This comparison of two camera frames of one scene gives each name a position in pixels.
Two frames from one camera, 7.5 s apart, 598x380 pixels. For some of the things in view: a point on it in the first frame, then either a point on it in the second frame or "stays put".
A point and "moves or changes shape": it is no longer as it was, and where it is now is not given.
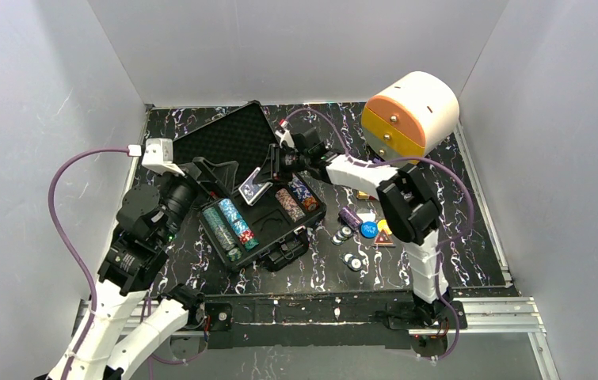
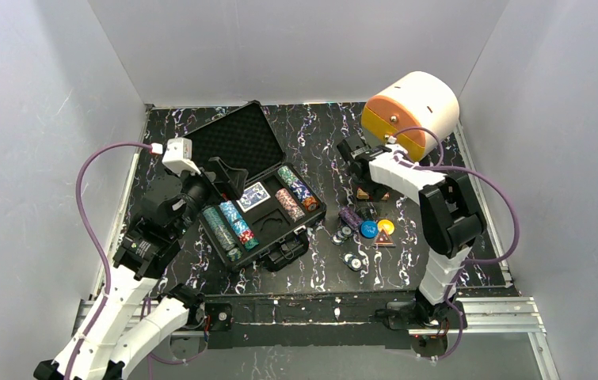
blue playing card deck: (249, 188) moves or changes shape
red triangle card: (383, 238) stays put
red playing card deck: (363, 195) stays put
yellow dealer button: (382, 224) stays put
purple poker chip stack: (349, 217) stays put
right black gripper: (278, 161) to (358, 155)
